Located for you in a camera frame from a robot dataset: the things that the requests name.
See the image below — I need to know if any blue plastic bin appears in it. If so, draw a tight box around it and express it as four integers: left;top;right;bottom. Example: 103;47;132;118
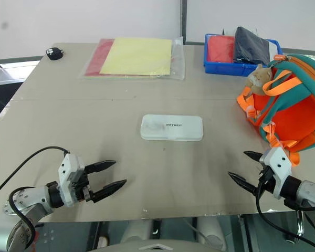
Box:
203;33;285;77

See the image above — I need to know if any yellow paper sheet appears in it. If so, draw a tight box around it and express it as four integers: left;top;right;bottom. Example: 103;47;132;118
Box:
99;37;173;76

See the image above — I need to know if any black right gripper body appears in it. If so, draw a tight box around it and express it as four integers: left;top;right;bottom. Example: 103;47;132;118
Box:
255;163;277;196

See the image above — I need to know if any tan plush toy charm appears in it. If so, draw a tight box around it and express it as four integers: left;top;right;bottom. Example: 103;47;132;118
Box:
245;64;276;95

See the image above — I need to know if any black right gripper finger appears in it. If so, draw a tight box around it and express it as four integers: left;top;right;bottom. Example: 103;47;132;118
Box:
243;150;264;164
227;171;259;197

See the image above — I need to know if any white plastic case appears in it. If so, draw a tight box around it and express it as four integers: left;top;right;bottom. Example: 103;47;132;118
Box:
140;113;204;142

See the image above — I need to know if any red folded cloth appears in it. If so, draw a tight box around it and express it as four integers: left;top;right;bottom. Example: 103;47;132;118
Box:
207;35;236;64

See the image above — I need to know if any dark navy folded bag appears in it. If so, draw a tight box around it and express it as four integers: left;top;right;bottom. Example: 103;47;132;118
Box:
232;26;271;66

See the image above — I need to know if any grey window frame post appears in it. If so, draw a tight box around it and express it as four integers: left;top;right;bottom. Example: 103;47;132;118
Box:
178;0;187;46

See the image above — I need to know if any grey robot torso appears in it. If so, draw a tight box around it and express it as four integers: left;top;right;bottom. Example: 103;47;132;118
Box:
89;240;226;252

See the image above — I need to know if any orange and teal backpack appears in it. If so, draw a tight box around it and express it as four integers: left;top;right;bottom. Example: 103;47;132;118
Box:
236;53;315;167

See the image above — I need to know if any black paw print object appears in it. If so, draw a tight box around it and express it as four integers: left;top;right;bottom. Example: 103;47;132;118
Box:
45;47;66;62

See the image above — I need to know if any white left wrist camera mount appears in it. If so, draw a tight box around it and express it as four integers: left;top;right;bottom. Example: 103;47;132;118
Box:
58;154;85;207

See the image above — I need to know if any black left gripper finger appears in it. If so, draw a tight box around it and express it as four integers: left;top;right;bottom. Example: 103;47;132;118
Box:
83;160;117;174
90;179;128;204

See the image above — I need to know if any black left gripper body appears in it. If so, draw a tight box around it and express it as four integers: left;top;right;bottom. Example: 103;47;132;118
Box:
69;166;94;203

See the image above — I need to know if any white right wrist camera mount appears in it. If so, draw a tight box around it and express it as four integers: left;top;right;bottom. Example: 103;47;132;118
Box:
259;146;293;200

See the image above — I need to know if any white rounded leg shape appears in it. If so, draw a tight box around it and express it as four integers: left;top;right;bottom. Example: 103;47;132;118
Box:
120;219;154;244
196;217;224;250

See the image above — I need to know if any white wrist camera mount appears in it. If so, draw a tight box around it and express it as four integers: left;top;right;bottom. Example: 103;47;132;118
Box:
58;154;85;207
259;146;293;200

